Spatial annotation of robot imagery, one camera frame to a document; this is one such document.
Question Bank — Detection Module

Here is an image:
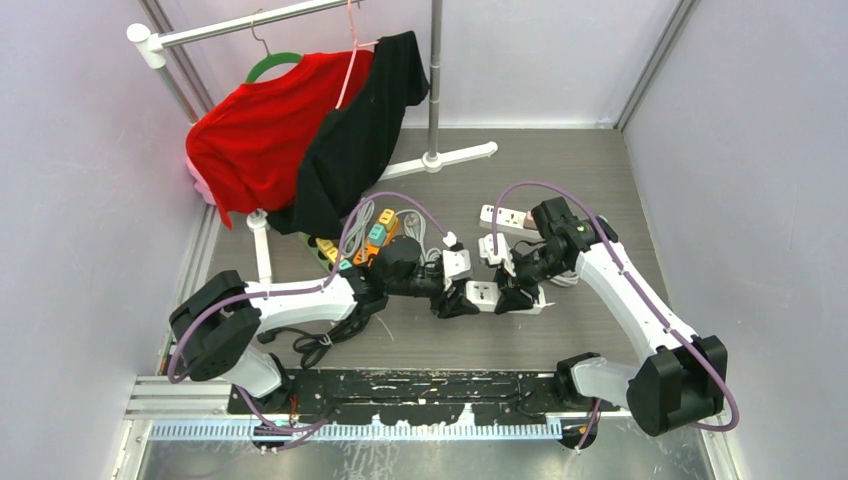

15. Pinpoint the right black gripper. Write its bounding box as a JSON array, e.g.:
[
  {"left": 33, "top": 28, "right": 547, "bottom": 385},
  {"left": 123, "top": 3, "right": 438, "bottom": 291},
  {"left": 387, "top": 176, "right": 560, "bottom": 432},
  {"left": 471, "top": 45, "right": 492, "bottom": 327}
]
[{"left": 491, "top": 245, "right": 569, "bottom": 311}]

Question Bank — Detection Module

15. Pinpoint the long white power strip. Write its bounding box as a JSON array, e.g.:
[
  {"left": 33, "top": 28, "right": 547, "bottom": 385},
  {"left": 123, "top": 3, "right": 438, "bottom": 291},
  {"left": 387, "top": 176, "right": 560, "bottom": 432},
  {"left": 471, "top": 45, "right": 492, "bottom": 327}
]
[{"left": 394, "top": 209, "right": 555, "bottom": 317}]

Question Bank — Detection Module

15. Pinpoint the pink plug adapter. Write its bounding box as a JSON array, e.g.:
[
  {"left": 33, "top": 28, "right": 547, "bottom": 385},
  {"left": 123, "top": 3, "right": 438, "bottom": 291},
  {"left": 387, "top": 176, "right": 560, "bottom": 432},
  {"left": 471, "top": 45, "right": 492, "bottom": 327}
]
[{"left": 523, "top": 211, "right": 538, "bottom": 231}]

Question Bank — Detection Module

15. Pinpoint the short white power strip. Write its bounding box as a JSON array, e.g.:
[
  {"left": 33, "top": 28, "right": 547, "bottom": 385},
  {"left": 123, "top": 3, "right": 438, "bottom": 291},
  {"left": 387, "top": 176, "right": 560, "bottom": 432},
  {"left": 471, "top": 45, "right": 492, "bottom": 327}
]
[{"left": 478, "top": 203, "right": 582, "bottom": 289}]

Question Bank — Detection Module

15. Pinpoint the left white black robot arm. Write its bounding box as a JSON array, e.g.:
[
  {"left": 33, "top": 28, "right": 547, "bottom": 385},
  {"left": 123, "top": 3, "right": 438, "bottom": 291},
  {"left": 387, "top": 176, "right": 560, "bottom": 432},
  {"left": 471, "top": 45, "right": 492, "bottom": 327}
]
[{"left": 168, "top": 236, "right": 479, "bottom": 413}]

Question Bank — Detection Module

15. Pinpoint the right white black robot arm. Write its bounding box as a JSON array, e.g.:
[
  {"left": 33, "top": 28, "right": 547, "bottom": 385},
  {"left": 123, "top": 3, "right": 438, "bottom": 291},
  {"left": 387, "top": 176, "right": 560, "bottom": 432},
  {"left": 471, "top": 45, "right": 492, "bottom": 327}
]
[{"left": 478, "top": 197, "right": 730, "bottom": 436}]

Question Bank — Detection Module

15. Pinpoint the teal plug on orange strip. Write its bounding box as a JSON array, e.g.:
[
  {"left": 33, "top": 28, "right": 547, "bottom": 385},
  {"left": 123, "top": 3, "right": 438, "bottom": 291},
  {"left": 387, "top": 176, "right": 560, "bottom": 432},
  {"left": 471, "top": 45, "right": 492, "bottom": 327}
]
[{"left": 367, "top": 223, "right": 387, "bottom": 248}]

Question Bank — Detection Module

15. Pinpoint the yellow plug on orange strip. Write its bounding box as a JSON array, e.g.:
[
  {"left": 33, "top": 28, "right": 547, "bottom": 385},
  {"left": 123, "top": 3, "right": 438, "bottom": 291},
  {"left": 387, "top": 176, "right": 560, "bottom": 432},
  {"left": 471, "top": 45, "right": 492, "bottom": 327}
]
[{"left": 377, "top": 208, "right": 398, "bottom": 231}]

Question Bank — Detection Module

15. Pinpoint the yellow plug on green strip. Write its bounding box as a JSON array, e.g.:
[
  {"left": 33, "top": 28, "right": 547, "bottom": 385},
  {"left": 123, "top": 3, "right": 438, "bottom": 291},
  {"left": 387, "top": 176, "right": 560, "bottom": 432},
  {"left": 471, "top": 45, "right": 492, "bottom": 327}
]
[{"left": 315, "top": 238, "right": 336, "bottom": 255}]

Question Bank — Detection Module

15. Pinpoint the orange power strip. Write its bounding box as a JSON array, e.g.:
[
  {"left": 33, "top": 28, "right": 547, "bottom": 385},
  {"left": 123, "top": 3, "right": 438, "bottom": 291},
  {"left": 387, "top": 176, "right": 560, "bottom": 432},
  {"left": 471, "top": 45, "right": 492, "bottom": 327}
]
[{"left": 339, "top": 200, "right": 400, "bottom": 264}]

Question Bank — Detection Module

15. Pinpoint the dark green power strip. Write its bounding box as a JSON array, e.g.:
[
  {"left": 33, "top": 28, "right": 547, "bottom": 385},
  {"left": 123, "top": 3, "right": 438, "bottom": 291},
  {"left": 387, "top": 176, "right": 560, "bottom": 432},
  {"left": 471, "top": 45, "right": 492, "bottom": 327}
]
[{"left": 298, "top": 232, "right": 352, "bottom": 272}]

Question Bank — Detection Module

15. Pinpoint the black t-shirt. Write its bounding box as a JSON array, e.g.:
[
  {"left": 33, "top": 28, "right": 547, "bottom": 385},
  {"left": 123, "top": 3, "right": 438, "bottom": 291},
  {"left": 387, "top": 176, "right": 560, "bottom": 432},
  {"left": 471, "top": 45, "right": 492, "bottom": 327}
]
[{"left": 267, "top": 31, "right": 430, "bottom": 239}]

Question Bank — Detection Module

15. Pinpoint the red t-shirt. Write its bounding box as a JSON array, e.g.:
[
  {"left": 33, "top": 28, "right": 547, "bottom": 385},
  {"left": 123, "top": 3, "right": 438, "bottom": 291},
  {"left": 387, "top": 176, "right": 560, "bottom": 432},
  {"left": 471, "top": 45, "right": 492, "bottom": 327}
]
[{"left": 185, "top": 50, "right": 374, "bottom": 227}]

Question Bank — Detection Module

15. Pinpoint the pink clothes hanger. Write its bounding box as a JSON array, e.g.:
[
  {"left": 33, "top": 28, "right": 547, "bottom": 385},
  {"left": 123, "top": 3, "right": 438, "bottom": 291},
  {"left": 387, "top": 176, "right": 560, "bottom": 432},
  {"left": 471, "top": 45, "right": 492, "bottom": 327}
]
[{"left": 335, "top": 0, "right": 379, "bottom": 110}]

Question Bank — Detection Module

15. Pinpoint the green clothes hanger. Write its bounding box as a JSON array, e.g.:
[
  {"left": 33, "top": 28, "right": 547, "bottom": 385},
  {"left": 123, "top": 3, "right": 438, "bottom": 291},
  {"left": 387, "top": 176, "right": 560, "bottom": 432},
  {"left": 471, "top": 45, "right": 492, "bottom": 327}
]
[{"left": 245, "top": 21, "right": 303, "bottom": 84}]

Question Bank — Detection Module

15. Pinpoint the white metal clothes rack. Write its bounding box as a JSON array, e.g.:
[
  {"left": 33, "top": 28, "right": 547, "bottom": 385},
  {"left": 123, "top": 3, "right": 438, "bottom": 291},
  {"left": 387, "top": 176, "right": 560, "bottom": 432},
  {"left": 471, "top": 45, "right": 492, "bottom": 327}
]
[{"left": 125, "top": 0, "right": 499, "bottom": 287}]

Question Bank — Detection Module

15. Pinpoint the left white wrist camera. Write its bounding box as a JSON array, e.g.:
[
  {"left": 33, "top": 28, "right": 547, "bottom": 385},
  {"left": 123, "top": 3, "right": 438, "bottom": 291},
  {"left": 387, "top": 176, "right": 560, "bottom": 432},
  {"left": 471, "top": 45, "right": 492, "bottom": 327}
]
[{"left": 442, "top": 249, "right": 473, "bottom": 281}]

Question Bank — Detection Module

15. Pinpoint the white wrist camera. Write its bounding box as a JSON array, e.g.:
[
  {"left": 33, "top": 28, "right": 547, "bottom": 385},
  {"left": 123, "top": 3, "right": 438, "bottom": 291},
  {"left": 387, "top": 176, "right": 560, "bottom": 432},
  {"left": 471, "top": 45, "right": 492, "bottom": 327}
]
[
  {"left": 478, "top": 233, "right": 516, "bottom": 277},
  {"left": 442, "top": 249, "right": 473, "bottom": 281}
]

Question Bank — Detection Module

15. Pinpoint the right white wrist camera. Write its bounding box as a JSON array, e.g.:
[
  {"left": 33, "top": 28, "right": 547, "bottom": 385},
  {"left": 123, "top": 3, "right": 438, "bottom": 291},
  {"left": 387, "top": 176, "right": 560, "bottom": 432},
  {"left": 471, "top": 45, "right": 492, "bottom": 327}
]
[{"left": 478, "top": 233, "right": 516, "bottom": 277}]

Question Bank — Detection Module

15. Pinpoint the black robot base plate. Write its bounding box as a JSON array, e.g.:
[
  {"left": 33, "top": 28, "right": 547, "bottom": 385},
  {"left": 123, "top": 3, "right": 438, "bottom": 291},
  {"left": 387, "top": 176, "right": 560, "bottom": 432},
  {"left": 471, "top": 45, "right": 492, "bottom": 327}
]
[{"left": 227, "top": 369, "right": 617, "bottom": 448}]

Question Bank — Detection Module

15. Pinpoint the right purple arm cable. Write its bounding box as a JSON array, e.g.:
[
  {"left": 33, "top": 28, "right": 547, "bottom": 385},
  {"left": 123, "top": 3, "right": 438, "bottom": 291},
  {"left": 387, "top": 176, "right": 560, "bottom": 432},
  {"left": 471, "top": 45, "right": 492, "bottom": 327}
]
[{"left": 490, "top": 181, "right": 741, "bottom": 452}]

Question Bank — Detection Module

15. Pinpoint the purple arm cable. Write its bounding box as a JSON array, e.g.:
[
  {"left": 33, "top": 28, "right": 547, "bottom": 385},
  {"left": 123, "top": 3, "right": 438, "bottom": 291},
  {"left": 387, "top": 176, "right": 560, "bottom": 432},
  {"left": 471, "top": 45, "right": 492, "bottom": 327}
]
[
  {"left": 490, "top": 181, "right": 741, "bottom": 452},
  {"left": 165, "top": 192, "right": 460, "bottom": 453}
]

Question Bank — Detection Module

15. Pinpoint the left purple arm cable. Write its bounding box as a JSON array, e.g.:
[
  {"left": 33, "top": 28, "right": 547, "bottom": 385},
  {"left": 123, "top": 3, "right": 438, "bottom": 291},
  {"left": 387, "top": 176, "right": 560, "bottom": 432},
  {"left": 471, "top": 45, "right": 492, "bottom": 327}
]
[{"left": 165, "top": 192, "right": 460, "bottom": 453}]

